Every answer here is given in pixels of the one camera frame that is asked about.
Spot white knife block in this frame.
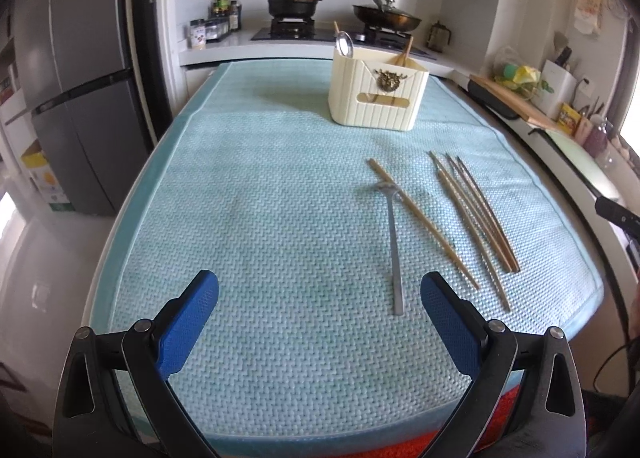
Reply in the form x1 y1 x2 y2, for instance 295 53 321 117
532 57 577 120

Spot cream ribbed utensil holder box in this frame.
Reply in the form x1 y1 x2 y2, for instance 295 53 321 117
327 45 430 132

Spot grey refrigerator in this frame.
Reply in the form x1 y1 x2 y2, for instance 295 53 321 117
11 0 157 217

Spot spice jars rack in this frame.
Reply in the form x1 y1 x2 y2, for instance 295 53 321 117
188 17 232 50

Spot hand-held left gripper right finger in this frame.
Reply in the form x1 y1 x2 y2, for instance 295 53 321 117
420 272 588 458

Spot dark sauce bottles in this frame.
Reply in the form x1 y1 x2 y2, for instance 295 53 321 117
208 0 244 32

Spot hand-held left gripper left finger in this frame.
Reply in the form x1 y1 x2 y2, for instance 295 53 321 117
52 269 223 458

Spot yellow cardboard box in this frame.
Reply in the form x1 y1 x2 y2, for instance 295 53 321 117
19 137 72 212

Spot yellow packet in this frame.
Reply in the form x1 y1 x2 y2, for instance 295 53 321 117
557 102 582 135

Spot bundle of wooden chopsticks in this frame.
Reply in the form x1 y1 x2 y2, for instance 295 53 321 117
428 151 512 313

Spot light blue woven towel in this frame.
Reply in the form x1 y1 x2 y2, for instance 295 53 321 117
86 60 605 440

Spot hanging printed cloth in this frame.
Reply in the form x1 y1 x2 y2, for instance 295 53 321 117
572 0 604 35

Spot yellow green plastic bag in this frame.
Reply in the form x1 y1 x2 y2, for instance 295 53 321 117
492 47 544 100

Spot black cable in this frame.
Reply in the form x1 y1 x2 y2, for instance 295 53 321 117
591 342 632 391

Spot purple soap bottle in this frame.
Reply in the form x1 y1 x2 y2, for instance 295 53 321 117
582 115 614 160

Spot wooden cutting board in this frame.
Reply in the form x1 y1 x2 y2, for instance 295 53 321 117
469 73 567 135

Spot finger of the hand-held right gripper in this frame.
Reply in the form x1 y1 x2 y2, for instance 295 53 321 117
594 195 640 240

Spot metal fork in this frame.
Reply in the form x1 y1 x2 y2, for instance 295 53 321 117
372 180 407 317

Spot orange red fleece clothing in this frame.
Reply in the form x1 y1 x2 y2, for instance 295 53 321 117
325 380 523 458

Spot black gas stove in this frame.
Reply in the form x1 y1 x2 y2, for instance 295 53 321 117
250 17 432 60

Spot black clay pot red lid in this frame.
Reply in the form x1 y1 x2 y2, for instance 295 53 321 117
263 0 323 20

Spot green cutting board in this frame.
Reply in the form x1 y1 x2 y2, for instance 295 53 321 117
544 129 627 205

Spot metal spoon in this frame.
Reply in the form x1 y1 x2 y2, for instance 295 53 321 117
334 30 357 60

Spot black wok with glass lid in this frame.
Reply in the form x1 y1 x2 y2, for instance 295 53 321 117
352 0 423 35

